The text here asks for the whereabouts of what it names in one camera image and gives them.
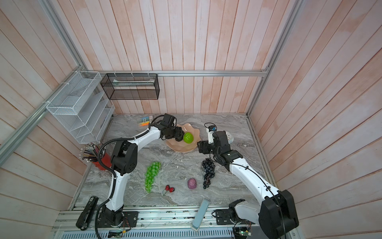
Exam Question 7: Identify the dark purple fake grape bunch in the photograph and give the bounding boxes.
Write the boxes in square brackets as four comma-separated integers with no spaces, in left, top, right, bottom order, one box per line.
[202,158,215,189]

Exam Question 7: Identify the green bumpy fake fruit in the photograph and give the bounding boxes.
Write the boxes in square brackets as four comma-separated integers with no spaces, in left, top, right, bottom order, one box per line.
[183,132,194,144]

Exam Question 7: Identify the purple fake fig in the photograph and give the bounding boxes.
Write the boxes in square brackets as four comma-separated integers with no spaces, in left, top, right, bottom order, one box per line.
[188,178,197,190]

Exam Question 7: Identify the green fake grape bunch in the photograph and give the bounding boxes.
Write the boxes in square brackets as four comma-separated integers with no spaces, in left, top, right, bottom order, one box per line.
[145,161,161,193]

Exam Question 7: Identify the red fake cherries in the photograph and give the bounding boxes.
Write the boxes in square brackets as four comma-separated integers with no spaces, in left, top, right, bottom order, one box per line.
[162,185,175,196]

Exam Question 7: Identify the black fake avocado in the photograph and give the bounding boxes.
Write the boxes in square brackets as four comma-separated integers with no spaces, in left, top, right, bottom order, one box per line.
[174,126,185,142]

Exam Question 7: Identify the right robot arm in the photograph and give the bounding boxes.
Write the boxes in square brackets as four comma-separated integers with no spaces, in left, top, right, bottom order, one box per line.
[197,128,299,239]

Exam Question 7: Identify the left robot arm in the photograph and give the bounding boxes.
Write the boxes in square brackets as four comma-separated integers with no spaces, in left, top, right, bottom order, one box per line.
[97,114,184,224]

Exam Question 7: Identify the pink scalloped fruit bowl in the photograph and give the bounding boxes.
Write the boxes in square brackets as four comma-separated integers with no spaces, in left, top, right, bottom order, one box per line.
[165,123,201,153]

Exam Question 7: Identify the pack of coloured highlighters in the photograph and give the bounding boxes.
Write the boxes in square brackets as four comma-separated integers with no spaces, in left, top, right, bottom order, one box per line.
[138,115,154,127]

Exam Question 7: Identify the red pencil cup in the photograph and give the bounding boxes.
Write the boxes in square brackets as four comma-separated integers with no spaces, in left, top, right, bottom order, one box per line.
[93,152,112,171]

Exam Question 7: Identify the grey tilted light bar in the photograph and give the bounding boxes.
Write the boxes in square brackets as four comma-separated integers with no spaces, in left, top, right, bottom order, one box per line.
[191,199,210,232]

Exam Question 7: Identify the bundle of pencils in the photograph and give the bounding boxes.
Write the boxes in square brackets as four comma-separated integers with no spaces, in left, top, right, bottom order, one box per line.
[79,142,101,163]

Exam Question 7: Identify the green circuit board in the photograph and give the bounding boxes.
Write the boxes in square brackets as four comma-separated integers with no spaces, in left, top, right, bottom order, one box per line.
[107,230,126,239]

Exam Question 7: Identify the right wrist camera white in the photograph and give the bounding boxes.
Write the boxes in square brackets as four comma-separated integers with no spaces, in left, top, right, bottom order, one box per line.
[207,124,217,144]

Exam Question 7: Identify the aluminium frame rail horizontal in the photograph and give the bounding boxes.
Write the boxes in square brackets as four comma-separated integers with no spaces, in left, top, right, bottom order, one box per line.
[86,70,268,77]

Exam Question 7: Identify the black wire mesh basket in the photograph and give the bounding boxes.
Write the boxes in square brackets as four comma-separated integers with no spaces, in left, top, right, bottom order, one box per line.
[100,73,160,100]

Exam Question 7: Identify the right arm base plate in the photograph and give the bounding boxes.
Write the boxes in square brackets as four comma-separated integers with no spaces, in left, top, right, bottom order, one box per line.
[212,208,239,225]

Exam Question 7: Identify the black corrugated cable hose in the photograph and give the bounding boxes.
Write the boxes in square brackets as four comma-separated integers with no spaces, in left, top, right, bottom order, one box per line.
[95,137,150,239]

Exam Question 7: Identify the white wire mesh shelf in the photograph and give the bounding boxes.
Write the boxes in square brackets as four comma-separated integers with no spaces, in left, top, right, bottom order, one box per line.
[47,71,115,144]

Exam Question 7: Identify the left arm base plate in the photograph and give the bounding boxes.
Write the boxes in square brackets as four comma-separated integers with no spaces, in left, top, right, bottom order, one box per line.
[97,211,139,228]

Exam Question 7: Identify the black handle device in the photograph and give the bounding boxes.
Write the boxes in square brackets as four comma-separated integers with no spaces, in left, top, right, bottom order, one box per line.
[76,196,98,231]

